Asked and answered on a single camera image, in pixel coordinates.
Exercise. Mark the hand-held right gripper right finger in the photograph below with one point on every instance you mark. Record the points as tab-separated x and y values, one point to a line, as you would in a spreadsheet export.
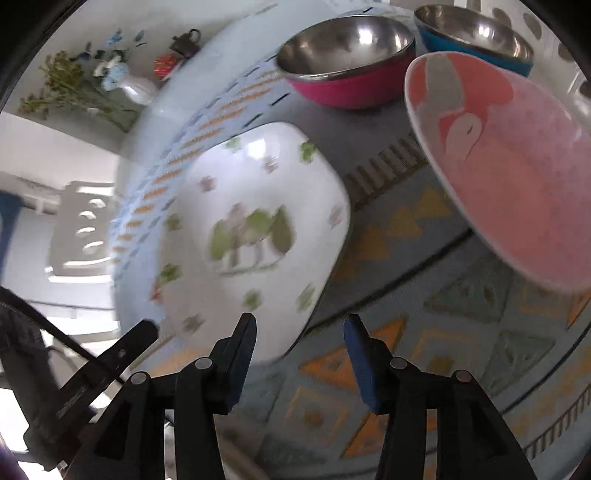
364	364

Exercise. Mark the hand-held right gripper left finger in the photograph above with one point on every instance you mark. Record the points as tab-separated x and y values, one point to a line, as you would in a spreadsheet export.
238	364

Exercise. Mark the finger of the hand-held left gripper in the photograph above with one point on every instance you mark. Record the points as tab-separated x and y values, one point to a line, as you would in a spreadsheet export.
92	378

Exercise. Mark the white floral square plate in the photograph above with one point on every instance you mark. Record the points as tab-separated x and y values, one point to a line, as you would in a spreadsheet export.
258	240

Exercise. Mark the blue steel bowl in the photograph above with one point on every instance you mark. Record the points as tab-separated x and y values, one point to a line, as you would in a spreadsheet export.
443	44

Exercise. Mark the blue patterned tablecloth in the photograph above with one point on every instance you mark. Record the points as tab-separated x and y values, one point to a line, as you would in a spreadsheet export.
415	323

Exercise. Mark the blue panel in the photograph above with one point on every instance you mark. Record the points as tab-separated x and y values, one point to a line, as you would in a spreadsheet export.
7	226

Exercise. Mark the white plastic chair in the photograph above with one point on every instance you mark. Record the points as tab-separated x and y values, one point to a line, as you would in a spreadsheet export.
78	230
531	23

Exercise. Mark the white ceramic vase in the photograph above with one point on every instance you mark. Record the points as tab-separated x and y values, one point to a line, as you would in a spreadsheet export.
138	90

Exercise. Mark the blue white flower bunch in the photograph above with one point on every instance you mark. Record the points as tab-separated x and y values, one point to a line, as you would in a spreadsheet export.
113	71

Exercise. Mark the red patterned cup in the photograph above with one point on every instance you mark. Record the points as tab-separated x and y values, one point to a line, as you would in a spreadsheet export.
165	64

